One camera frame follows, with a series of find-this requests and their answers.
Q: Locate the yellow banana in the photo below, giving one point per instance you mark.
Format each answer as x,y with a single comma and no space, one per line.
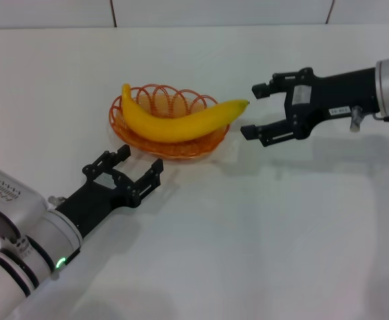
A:
174,125

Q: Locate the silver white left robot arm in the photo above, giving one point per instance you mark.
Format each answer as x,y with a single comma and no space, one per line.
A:
11,253

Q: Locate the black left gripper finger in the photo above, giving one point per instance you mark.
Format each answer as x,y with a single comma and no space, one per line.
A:
154,170
123,152

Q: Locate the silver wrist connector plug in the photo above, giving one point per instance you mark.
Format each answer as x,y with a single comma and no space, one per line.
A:
56,200
356,120

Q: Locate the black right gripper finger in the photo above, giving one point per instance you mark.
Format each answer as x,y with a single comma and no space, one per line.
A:
261,90
251,131

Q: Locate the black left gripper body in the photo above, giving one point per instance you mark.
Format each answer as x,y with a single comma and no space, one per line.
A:
91,206

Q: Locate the silver right wrist connector plug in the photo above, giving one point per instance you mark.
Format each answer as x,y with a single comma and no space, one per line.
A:
356,120

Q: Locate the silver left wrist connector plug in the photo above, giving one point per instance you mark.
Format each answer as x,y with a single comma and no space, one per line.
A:
56,200

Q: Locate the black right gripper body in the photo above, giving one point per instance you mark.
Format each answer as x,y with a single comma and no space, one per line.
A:
341,93

